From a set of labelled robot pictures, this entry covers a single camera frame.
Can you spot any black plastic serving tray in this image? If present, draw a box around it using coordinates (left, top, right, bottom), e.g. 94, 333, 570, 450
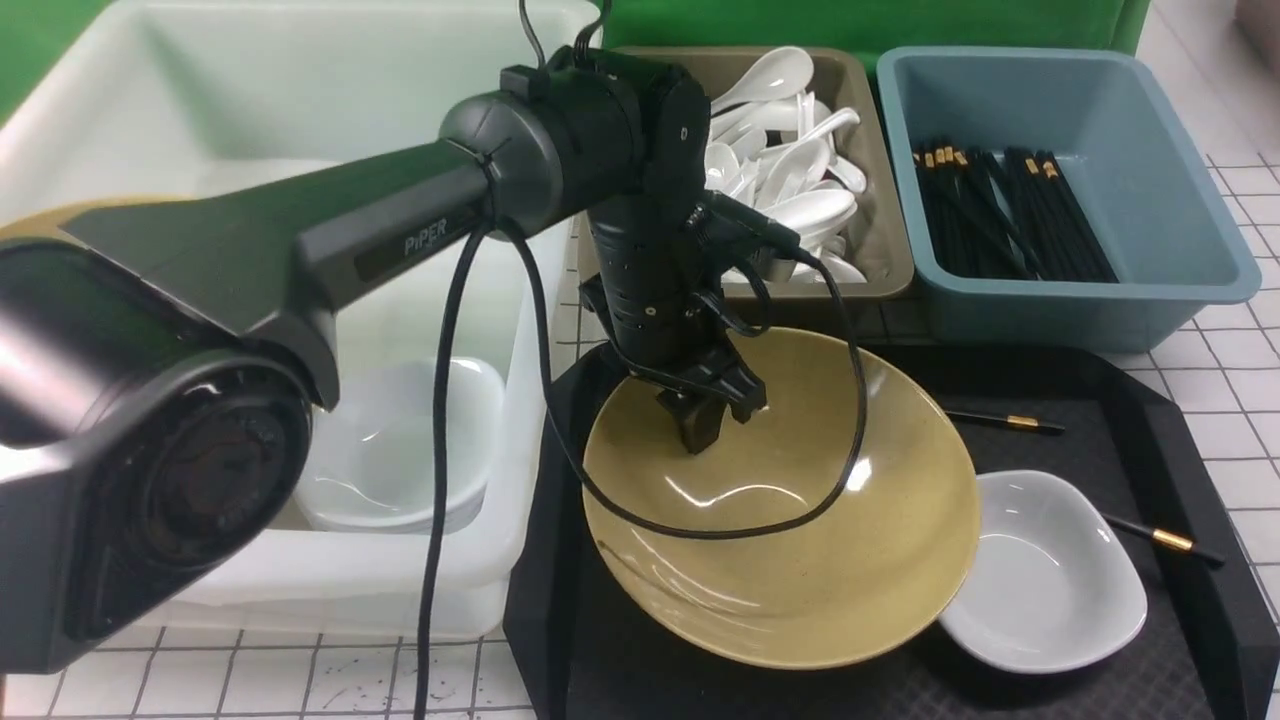
504, 345, 1277, 719

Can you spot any green backdrop cloth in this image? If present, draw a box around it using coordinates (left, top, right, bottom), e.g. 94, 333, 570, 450
1, 1, 1149, 115

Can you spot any bundle of black chopsticks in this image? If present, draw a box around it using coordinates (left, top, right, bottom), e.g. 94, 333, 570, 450
911, 137, 1119, 284

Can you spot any pile of white spoons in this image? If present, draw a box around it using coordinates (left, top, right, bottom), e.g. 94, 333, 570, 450
704, 46, 870, 284

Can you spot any yellow noodle bowl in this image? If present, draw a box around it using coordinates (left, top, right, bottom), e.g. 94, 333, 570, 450
582, 328, 980, 670

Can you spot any stacked white sauce dish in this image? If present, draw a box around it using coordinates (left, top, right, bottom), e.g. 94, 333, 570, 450
294, 357, 506, 534

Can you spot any blue plastic chopstick bin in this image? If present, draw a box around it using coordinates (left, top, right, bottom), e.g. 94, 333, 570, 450
876, 46, 1261, 354

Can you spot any black chopstick gold band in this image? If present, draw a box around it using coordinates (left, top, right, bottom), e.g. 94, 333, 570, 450
945, 409, 1066, 436
1101, 512, 1225, 568

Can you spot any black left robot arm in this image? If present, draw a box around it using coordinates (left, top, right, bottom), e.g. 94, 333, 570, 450
1, 46, 765, 674

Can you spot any white square sauce dish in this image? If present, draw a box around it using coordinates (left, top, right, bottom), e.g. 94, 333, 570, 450
940, 469, 1148, 675

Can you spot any brown plastic spoon bin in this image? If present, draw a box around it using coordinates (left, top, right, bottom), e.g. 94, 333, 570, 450
577, 45, 913, 336

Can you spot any stacked yellow bowl top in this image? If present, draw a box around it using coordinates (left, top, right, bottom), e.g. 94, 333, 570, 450
1, 195, 189, 247

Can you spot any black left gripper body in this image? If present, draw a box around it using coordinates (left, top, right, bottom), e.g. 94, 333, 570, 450
588, 191, 768, 421

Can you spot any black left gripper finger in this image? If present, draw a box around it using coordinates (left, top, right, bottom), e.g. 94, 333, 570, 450
678, 396, 723, 455

